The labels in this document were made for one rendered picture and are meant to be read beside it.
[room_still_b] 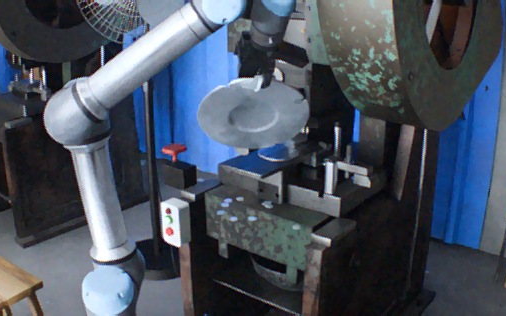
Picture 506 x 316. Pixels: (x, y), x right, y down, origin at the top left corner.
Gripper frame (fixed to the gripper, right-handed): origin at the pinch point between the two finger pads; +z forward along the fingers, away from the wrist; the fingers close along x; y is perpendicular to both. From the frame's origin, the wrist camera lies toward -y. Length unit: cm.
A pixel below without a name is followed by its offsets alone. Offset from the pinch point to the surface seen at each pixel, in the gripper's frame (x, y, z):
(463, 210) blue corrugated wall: 3, -124, 112
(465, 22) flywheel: -19, -67, -5
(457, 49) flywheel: -10, -62, -2
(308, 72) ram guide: -8.7, -16.6, 7.9
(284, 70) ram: -15.6, -13.2, 16.8
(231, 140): 2.8, 4.1, 22.6
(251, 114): 1.3, 0.2, 11.8
